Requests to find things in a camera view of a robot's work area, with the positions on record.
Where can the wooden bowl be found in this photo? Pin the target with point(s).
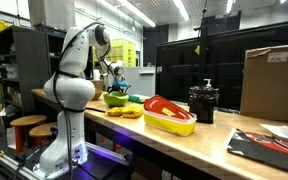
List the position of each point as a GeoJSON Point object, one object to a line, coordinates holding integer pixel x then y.
{"type": "Point", "coordinates": [98, 93]}

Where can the yellow cloth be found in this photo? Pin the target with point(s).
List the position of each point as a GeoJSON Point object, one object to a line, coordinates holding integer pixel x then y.
{"type": "Point", "coordinates": [128, 111]}

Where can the green sponge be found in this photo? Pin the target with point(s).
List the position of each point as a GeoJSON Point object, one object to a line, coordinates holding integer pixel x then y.
{"type": "Point", "coordinates": [136, 99]}

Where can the white paper sheet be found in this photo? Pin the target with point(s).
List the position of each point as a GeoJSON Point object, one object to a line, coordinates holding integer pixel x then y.
{"type": "Point", "coordinates": [281, 131]}

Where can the black jar with pump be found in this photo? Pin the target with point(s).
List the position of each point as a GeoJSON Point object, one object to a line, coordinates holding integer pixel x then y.
{"type": "Point", "coordinates": [202, 100]}

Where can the green bowl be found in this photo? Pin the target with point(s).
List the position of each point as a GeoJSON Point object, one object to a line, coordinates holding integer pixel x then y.
{"type": "Point", "coordinates": [115, 99]}

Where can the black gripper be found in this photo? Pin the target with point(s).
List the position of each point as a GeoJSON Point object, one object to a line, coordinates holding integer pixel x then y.
{"type": "Point", "coordinates": [118, 86]}

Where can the dark storage shelf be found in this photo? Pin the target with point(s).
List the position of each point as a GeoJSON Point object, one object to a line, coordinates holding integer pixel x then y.
{"type": "Point", "coordinates": [33, 60]}

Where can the small wooden stool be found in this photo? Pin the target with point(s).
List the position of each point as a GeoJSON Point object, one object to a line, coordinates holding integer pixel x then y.
{"type": "Point", "coordinates": [42, 133]}

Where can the large wooden stool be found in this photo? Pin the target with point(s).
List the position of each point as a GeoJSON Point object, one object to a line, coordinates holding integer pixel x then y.
{"type": "Point", "coordinates": [20, 124]}

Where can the yellow container with red lid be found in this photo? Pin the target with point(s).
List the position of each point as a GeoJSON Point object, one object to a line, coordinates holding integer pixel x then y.
{"type": "Point", "coordinates": [165, 115]}

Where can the red black magazine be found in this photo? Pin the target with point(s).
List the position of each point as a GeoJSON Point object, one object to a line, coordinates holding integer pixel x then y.
{"type": "Point", "coordinates": [268, 150]}

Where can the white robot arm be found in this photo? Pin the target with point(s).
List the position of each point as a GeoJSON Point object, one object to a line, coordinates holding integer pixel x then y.
{"type": "Point", "coordinates": [72, 92]}

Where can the black camera stand pole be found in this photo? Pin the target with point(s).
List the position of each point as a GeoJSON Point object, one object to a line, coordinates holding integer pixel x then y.
{"type": "Point", "coordinates": [203, 43]}

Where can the large cardboard box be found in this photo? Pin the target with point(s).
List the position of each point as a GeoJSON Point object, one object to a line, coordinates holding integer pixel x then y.
{"type": "Point", "coordinates": [265, 83]}

